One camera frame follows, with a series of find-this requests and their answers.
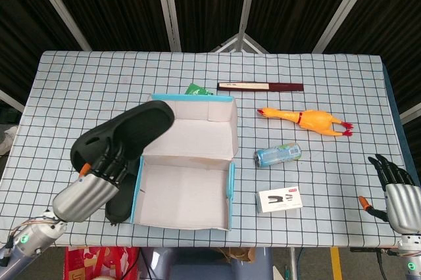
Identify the light blue shoe box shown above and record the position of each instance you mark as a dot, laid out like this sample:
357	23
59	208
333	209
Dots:
184	191

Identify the white stapler box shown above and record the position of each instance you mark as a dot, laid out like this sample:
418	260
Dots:
279	200

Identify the brown paper bag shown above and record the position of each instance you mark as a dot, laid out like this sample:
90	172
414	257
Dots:
237	253

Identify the black rubber slipper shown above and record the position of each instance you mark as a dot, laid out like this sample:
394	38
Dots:
121	204
141	125

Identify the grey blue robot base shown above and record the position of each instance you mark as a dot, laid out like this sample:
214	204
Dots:
197	267

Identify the grey metal table leg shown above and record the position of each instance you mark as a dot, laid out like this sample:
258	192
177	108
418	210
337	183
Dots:
292	263

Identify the yellow rubber chicken toy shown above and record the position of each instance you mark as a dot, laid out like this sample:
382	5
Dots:
317	121

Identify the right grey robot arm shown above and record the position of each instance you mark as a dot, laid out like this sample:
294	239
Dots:
411	260

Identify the long dark red box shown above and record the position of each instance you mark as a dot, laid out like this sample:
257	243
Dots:
283	87

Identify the red patterned bag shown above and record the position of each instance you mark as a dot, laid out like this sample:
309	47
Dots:
98	262

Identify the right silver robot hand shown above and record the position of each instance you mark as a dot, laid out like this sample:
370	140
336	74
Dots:
404	207

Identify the white triangular frame brace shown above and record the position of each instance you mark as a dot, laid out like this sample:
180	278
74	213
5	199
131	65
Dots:
241	43

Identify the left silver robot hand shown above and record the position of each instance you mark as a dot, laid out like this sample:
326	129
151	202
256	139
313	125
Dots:
82	199

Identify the green snack packet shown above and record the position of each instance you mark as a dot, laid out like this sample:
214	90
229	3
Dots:
195	90

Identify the blue drink can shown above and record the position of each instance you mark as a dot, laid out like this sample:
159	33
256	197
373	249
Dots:
278	154

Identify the checked light blue tablecloth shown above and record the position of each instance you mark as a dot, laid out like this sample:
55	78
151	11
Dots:
98	79

